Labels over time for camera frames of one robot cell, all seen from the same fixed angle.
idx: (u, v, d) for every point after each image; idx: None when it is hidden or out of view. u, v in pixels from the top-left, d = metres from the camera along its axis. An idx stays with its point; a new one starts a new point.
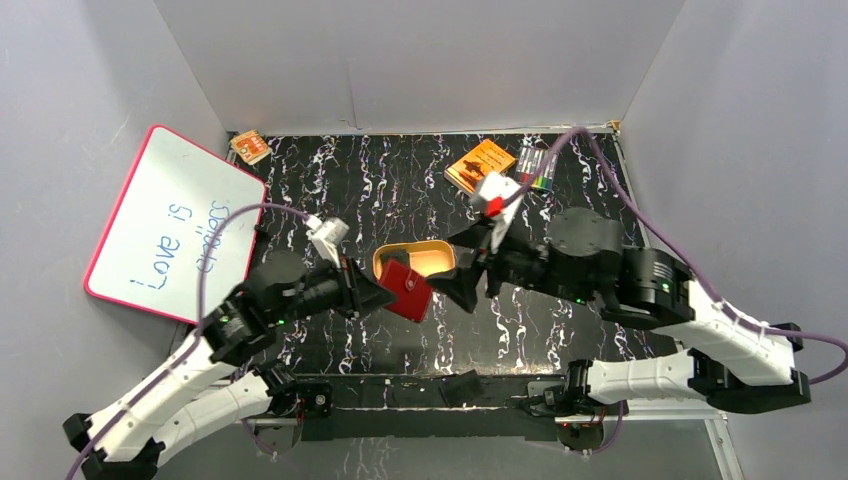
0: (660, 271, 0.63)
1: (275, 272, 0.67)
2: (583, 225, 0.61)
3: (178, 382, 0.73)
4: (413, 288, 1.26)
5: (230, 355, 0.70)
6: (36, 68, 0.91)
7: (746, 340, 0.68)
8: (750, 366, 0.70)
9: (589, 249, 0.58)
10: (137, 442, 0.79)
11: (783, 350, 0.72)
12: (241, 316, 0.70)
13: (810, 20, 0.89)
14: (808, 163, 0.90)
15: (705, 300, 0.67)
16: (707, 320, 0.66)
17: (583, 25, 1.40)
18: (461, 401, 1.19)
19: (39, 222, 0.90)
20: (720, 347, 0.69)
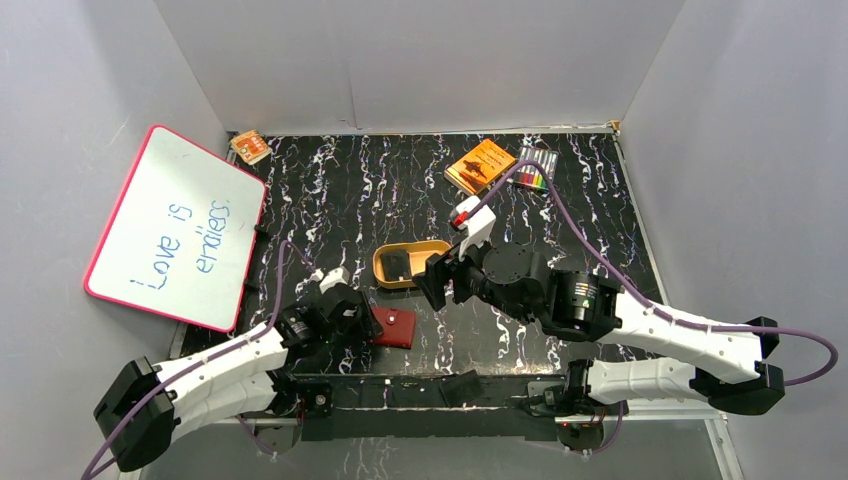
0: (584, 289, 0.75)
1: (342, 295, 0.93)
2: (512, 257, 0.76)
3: (254, 353, 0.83)
4: (396, 320, 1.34)
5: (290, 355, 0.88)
6: (36, 68, 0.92)
7: (690, 340, 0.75)
8: (713, 365, 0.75)
9: (515, 278, 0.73)
10: (184, 403, 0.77)
11: (743, 343, 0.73)
12: (301, 322, 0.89)
13: (811, 20, 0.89)
14: (808, 163, 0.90)
15: (635, 308, 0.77)
16: (638, 328, 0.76)
17: (583, 25, 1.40)
18: (461, 400, 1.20)
19: (38, 222, 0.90)
20: (673, 350, 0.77)
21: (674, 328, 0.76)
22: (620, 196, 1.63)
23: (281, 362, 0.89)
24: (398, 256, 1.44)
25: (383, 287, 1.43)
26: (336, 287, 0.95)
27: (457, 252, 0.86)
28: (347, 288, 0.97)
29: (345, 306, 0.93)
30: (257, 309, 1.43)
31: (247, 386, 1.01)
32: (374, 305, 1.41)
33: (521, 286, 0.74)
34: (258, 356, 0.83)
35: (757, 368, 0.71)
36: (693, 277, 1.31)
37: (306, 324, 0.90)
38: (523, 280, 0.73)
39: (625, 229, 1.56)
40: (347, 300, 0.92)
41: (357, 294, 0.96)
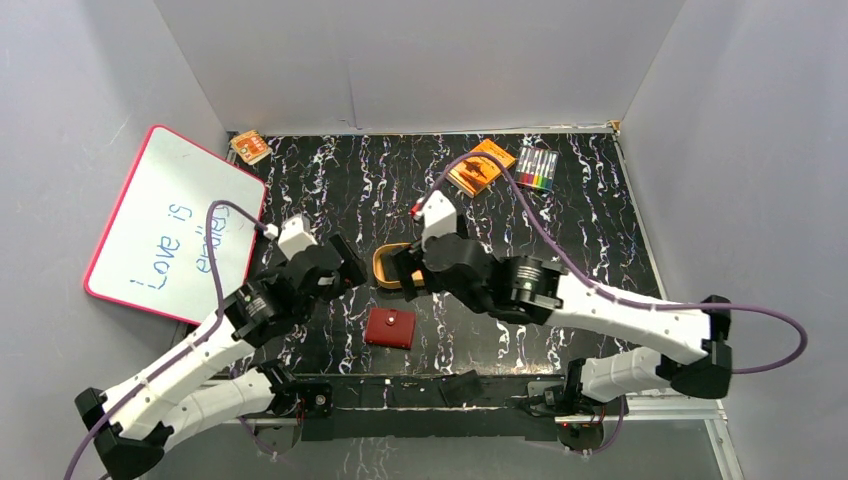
0: (527, 273, 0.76)
1: (314, 262, 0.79)
2: (450, 244, 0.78)
3: (200, 360, 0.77)
4: (396, 321, 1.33)
5: (252, 334, 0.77)
6: (37, 69, 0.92)
7: (635, 319, 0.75)
8: (659, 343, 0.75)
9: (448, 264, 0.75)
10: (151, 421, 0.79)
11: (689, 320, 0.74)
12: (267, 295, 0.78)
13: (810, 20, 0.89)
14: (808, 163, 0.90)
15: (579, 290, 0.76)
16: (582, 307, 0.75)
17: (583, 25, 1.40)
18: (460, 401, 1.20)
19: (39, 222, 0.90)
20: (618, 329, 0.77)
21: (616, 307, 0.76)
22: (620, 196, 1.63)
23: (249, 350, 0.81)
24: None
25: (383, 288, 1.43)
26: (308, 252, 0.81)
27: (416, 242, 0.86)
28: (323, 248, 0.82)
29: (318, 274, 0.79)
30: None
31: (244, 391, 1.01)
32: (374, 305, 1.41)
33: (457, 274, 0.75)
34: (206, 362, 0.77)
35: (703, 346, 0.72)
36: (693, 276, 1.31)
37: (273, 298, 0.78)
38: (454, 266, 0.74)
39: (625, 229, 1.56)
40: (317, 264, 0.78)
41: (339, 259, 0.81)
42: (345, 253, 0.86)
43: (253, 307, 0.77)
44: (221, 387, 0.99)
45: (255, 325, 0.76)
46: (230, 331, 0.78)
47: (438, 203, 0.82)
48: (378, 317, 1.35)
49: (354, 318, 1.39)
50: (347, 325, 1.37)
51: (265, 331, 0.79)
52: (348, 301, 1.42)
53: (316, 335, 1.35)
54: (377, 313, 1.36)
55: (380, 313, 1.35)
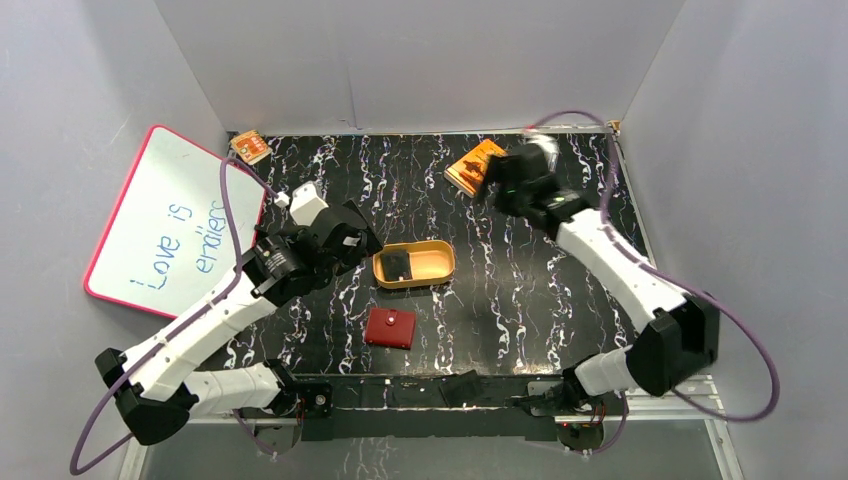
0: (568, 196, 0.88)
1: (342, 218, 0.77)
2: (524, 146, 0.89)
3: (220, 317, 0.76)
4: (396, 321, 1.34)
5: (272, 289, 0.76)
6: (37, 69, 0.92)
7: (615, 261, 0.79)
8: (625, 295, 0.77)
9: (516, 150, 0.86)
10: (173, 383, 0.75)
11: (663, 290, 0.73)
12: (287, 252, 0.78)
13: (810, 20, 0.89)
14: (808, 162, 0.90)
15: (593, 224, 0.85)
16: (584, 234, 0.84)
17: (583, 25, 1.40)
18: (460, 401, 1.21)
19: (39, 222, 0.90)
20: (602, 268, 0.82)
21: (611, 250, 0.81)
22: (620, 196, 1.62)
23: (269, 310, 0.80)
24: (398, 256, 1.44)
25: (383, 287, 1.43)
26: (335, 208, 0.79)
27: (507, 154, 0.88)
28: (348, 211, 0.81)
29: (345, 231, 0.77)
30: None
31: (255, 379, 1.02)
32: (374, 304, 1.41)
33: (518, 168, 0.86)
34: (227, 318, 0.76)
35: (652, 308, 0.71)
36: (693, 276, 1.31)
37: (294, 256, 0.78)
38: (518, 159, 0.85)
39: (625, 229, 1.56)
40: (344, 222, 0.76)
41: (363, 220, 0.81)
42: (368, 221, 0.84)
43: (271, 264, 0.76)
44: (231, 372, 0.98)
45: (275, 282, 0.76)
46: (249, 287, 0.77)
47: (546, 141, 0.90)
48: (377, 316, 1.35)
49: (354, 317, 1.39)
50: (347, 325, 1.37)
51: (286, 288, 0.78)
52: (348, 301, 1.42)
53: (316, 335, 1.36)
54: (377, 313, 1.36)
55: (379, 313, 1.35)
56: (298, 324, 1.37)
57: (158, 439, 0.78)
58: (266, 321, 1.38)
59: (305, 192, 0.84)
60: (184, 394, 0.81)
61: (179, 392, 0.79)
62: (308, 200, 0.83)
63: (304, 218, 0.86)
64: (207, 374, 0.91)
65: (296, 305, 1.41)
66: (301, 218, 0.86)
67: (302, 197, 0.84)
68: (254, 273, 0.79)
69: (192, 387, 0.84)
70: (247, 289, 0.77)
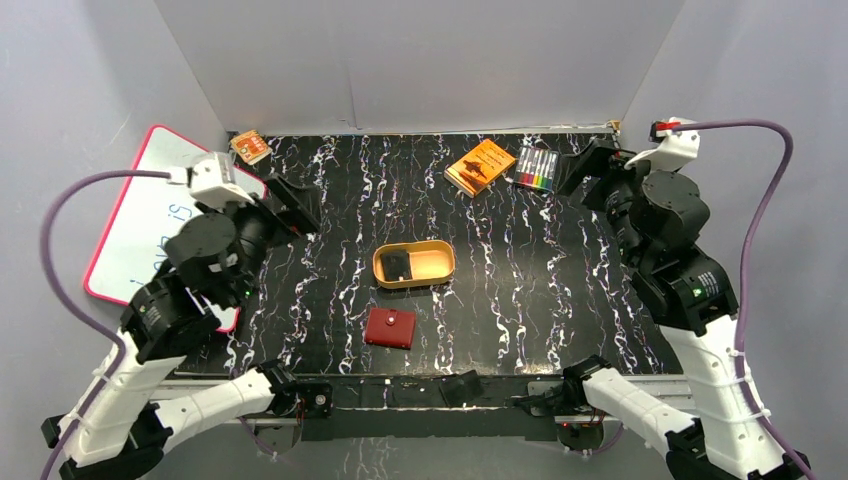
0: (705, 281, 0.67)
1: (198, 247, 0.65)
2: (680, 190, 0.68)
3: (115, 387, 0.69)
4: (396, 321, 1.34)
5: (156, 350, 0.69)
6: (38, 69, 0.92)
7: (733, 400, 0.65)
8: (719, 434, 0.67)
9: (665, 204, 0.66)
10: (115, 443, 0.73)
11: (765, 450, 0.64)
12: (165, 302, 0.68)
13: (810, 21, 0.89)
14: (808, 163, 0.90)
15: (725, 342, 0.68)
16: (709, 351, 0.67)
17: (583, 25, 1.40)
18: (461, 401, 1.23)
19: (39, 222, 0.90)
20: (705, 394, 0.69)
21: (732, 387, 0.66)
22: None
23: (170, 361, 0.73)
24: (398, 256, 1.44)
25: (383, 287, 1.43)
26: (186, 231, 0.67)
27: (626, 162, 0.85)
28: (211, 225, 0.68)
29: (206, 261, 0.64)
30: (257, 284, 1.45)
31: (245, 390, 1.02)
32: (374, 305, 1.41)
33: (659, 218, 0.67)
34: (122, 386, 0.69)
35: (750, 476, 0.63)
36: None
37: (170, 306, 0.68)
38: (670, 215, 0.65)
39: None
40: (198, 253, 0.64)
41: (230, 229, 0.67)
42: (291, 201, 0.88)
43: (147, 322, 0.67)
44: (217, 389, 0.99)
45: (157, 342, 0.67)
46: (136, 353, 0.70)
47: (689, 139, 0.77)
48: (378, 315, 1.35)
49: (354, 318, 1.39)
50: (347, 325, 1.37)
51: (176, 341, 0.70)
52: (348, 301, 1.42)
53: (316, 335, 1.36)
54: (377, 311, 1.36)
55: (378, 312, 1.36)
56: (298, 325, 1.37)
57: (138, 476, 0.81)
58: (266, 321, 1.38)
59: (209, 175, 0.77)
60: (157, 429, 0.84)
61: (150, 429, 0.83)
62: (214, 188, 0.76)
63: (213, 200, 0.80)
64: (185, 399, 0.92)
65: (296, 305, 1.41)
66: (209, 200, 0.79)
67: (203, 181, 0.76)
68: (136, 333, 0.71)
69: (166, 421, 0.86)
70: (136, 354, 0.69)
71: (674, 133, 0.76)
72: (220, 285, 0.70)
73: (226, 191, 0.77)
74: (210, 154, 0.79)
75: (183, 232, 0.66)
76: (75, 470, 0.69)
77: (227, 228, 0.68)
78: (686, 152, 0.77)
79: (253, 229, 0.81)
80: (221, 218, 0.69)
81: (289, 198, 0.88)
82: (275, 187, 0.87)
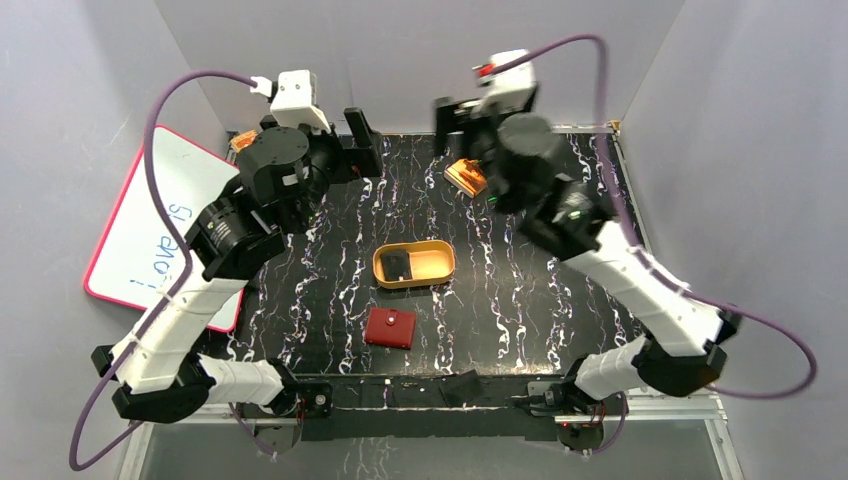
0: (576, 201, 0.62)
1: (274, 154, 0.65)
2: (537, 130, 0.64)
3: (177, 309, 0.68)
4: (396, 321, 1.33)
5: (223, 268, 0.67)
6: (39, 70, 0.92)
7: (654, 292, 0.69)
8: (663, 326, 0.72)
9: (532, 150, 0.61)
10: (168, 372, 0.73)
11: (700, 315, 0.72)
12: (235, 217, 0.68)
13: (810, 20, 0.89)
14: (808, 163, 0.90)
15: (620, 244, 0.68)
16: (613, 261, 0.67)
17: (582, 25, 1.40)
18: (460, 400, 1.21)
19: (39, 222, 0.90)
20: (632, 296, 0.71)
21: (645, 275, 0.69)
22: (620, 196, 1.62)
23: (231, 285, 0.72)
24: (398, 256, 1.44)
25: (383, 287, 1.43)
26: (260, 142, 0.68)
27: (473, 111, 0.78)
28: (284, 137, 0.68)
29: (283, 170, 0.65)
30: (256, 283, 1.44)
31: (263, 373, 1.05)
32: (374, 305, 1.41)
33: (528, 164, 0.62)
34: (185, 307, 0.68)
35: (706, 346, 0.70)
36: (693, 275, 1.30)
37: (240, 222, 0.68)
38: (536, 155, 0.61)
39: None
40: (275, 162, 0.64)
41: (298, 140, 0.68)
42: (363, 139, 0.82)
43: (216, 238, 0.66)
44: (243, 365, 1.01)
45: (227, 258, 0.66)
46: (201, 271, 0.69)
47: (518, 72, 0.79)
48: (378, 314, 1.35)
49: (354, 317, 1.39)
50: (346, 324, 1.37)
51: (244, 262, 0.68)
52: (348, 301, 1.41)
53: (316, 335, 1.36)
54: (377, 311, 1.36)
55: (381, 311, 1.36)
56: (298, 324, 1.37)
57: (180, 416, 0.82)
58: (266, 321, 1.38)
59: (299, 93, 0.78)
60: (203, 375, 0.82)
61: (197, 373, 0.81)
62: (300, 107, 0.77)
63: (290, 120, 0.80)
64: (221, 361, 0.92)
65: (296, 305, 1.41)
66: (285, 119, 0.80)
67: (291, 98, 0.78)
68: (201, 252, 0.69)
69: (211, 370, 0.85)
70: (202, 272, 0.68)
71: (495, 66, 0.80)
72: (288, 204, 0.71)
73: (311, 113, 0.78)
74: (303, 74, 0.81)
75: (257, 144, 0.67)
76: (130, 397, 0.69)
77: (299, 140, 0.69)
78: (519, 84, 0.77)
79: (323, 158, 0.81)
80: (292, 132, 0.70)
81: (364, 136, 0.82)
82: (354, 124, 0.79)
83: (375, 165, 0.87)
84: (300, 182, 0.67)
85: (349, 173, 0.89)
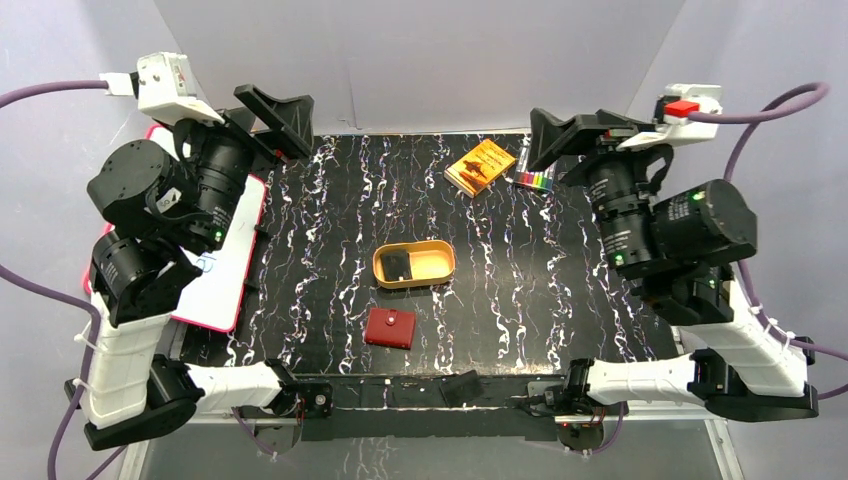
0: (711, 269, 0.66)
1: (122, 186, 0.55)
2: (734, 206, 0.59)
3: (102, 353, 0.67)
4: (396, 321, 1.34)
5: (123, 310, 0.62)
6: (40, 69, 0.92)
7: (773, 349, 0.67)
8: (770, 380, 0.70)
9: (739, 239, 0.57)
10: (133, 401, 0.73)
11: (799, 363, 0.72)
12: (126, 254, 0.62)
13: (810, 21, 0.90)
14: (807, 164, 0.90)
15: (743, 304, 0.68)
16: (742, 323, 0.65)
17: (582, 25, 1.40)
18: (460, 401, 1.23)
19: (39, 222, 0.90)
20: (744, 353, 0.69)
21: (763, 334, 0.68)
22: None
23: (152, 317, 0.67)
24: (398, 256, 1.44)
25: (383, 287, 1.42)
26: (109, 167, 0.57)
27: (621, 143, 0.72)
28: (138, 156, 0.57)
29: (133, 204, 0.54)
30: (255, 283, 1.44)
31: (258, 378, 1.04)
32: (374, 304, 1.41)
33: (716, 252, 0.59)
34: (108, 350, 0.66)
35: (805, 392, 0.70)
36: None
37: (134, 257, 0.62)
38: (750, 247, 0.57)
39: None
40: (122, 195, 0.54)
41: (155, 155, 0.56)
42: (271, 120, 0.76)
43: (109, 279, 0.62)
44: (238, 371, 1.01)
45: (123, 301, 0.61)
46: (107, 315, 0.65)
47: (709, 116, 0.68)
48: (378, 315, 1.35)
49: (354, 318, 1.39)
50: (347, 324, 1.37)
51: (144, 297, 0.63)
52: (348, 301, 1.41)
53: (316, 335, 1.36)
54: (377, 311, 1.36)
55: (381, 310, 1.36)
56: (298, 325, 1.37)
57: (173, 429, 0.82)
58: (266, 321, 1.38)
59: (160, 88, 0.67)
60: (191, 387, 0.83)
61: (185, 385, 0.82)
62: (166, 104, 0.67)
63: (169, 117, 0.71)
64: (211, 368, 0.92)
65: (296, 305, 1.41)
66: (163, 117, 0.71)
67: (153, 96, 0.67)
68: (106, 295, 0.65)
69: (199, 381, 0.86)
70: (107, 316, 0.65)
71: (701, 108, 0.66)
72: (173, 229, 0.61)
73: (183, 108, 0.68)
74: (158, 58, 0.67)
75: (107, 172, 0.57)
76: (97, 433, 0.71)
77: (154, 157, 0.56)
78: (701, 133, 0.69)
79: (225, 154, 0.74)
80: (148, 146, 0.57)
81: (269, 117, 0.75)
82: (250, 103, 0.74)
83: (295, 143, 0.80)
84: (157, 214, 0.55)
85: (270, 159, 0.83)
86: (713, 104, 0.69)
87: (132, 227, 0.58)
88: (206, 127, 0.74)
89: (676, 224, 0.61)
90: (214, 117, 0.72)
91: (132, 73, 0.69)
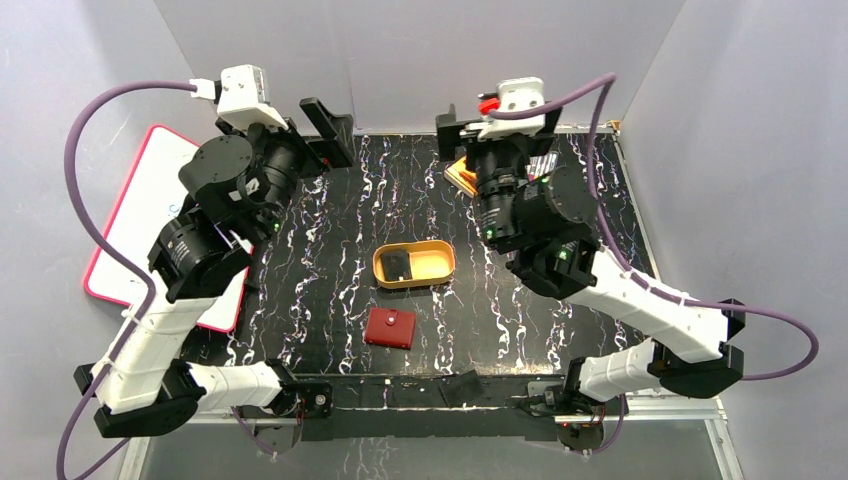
0: (570, 246, 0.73)
1: (215, 171, 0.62)
2: (579, 189, 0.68)
3: (146, 331, 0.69)
4: (396, 321, 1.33)
5: (186, 288, 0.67)
6: (39, 69, 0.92)
7: (656, 309, 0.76)
8: (677, 340, 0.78)
9: (575, 218, 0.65)
10: (148, 390, 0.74)
11: (711, 319, 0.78)
12: (193, 235, 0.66)
13: (809, 21, 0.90)
14: (806, 163, 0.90)
15: (611, 271, 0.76)
16: (611, 290, 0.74)
17: (581, 25, 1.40)
18: (460, 401, 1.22)
19: (39, 222, 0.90)
20: (639, 316, 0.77)
21: (646, 294, 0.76)
22: (620, 196, 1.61)
23: (201, 301, 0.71)
24: (398, 256, 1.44)
25: (383, 287, 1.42)
26: (200, 156, 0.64)
27: (478, 133, 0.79)
28: (226, 147, 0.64)
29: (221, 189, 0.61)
30: (255, 282, 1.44)
31: (259, 378, 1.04)
32: (374, 304, 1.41)
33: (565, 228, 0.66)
34: (154, 328, 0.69)
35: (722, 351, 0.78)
36: (693, 275, 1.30)
37: (198, 240, 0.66)
38: (585, 225, 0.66)
39: (625, 229, 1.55)
40: (216, 178, 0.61)
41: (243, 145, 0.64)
42: (326, 131, 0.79)
43: (176, 257, 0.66)
44: (239, 368, 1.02)
45: (188, 279, 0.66)
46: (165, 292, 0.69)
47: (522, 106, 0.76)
48: (377, 316, 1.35)
49: (354, 318, 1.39)
50: (347, 325, 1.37)
51: (206, 279, 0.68)
52: (348, 301, 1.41)
53: (316, 335, 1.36)
54: (377, 310, 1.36)
55: (382, 310, 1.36)
56: (298, 324, 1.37)
57: (172, 428, 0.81)
58: (266, 321, 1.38)
59: (243, 93, 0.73)
60: (192, 385, 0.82)
61: (186, 384, 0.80)
62: (247, 107, 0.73)
63: (241, 121, 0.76)
64: (212, 366, 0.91)
65: (296, 305, 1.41)
66: (236, 121, 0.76)
67: (239, 98, 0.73)
68: (165, 273, 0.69)
69: (201, 379, 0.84)
70: (166, 293, 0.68)
71: (506, 104, 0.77)
72: (246, 215, 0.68)
73: (261, 113, 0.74)
74: (244, 69, 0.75)
75: (198, 159, 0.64)
76: (111, 417, 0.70)
77: (244, 148, 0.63)
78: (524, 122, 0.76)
79: (283, 157, 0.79)
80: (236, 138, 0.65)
81: (326, 128, 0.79)
82: (312, 115, 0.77)
83: (343, 154, 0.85)
84: (245, 198, 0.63)
85: (318, 166, 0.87)
86: (529, 97, 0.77)
87: (211, 211, 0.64)
88: (270, 131, 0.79)
89: (529, 202, 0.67)
90: (281, 123, 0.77)
91: (216, 80, 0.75)
